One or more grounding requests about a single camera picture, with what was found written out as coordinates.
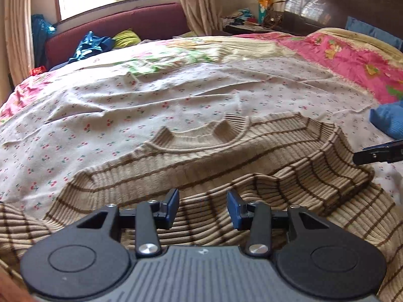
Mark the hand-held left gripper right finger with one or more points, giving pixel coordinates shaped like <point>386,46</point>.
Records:
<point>233,210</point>

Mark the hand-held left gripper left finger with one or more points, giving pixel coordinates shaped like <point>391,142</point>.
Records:
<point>172,209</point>

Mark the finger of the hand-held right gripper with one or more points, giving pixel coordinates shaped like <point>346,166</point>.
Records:
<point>382,146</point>
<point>371,158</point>

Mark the beige brown striped knit sweater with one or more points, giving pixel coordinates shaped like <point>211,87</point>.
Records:
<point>189,151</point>

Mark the blue knit sweater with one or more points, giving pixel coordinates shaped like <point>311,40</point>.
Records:
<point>388,118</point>

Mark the pink floral quilt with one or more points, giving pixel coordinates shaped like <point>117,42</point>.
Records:
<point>346,58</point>

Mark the white cherry print bed sheet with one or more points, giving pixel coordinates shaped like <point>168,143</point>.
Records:
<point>151,97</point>

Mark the blue pillow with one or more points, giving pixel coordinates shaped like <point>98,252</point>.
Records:
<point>362,26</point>

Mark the dark wooden headboard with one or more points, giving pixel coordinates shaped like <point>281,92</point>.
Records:
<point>318,4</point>

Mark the brown handbag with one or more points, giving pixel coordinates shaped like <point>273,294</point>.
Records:
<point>274,17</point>

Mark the yellow-green cloth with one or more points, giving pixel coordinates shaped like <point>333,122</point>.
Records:
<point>127,37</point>

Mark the dark nightstand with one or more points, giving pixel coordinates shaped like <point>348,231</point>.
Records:
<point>248,29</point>

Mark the blue crumpled garment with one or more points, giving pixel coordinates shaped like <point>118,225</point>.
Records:
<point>89,45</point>

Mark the yellow toy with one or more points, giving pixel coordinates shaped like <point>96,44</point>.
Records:
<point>266,1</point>

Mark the pile of nightstand clutter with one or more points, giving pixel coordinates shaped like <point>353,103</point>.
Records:
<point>241,17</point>

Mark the maroon upholstered bench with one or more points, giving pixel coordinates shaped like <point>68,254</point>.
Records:
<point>135,20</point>

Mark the red packet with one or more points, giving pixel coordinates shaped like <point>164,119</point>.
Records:
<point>37,70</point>

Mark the beige curtain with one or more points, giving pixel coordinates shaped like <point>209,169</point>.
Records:
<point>17,37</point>
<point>198,3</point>

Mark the blue plastic bag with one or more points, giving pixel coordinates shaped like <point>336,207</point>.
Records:
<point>41,37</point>

